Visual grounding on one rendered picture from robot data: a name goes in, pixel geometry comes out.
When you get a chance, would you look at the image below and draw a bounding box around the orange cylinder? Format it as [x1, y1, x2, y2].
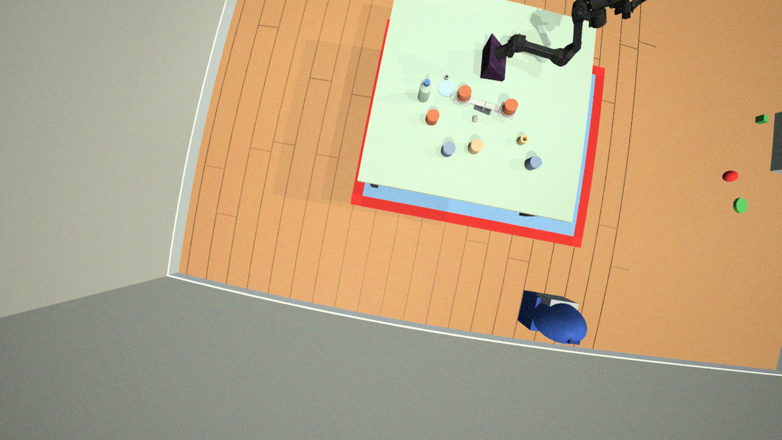
[502, 98, 518, 116]
[457, 85, 472, 102]
[425, 109, 439, 126]

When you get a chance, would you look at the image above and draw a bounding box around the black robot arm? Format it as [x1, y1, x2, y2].
[494, 0, 607, 67]

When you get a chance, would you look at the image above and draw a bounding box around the blue-grey cylinder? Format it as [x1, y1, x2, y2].
[441, 142, 456, 157]
[524, 156, 542, 170]

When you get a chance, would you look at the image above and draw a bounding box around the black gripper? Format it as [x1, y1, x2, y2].
[605, 0, 646, 20]

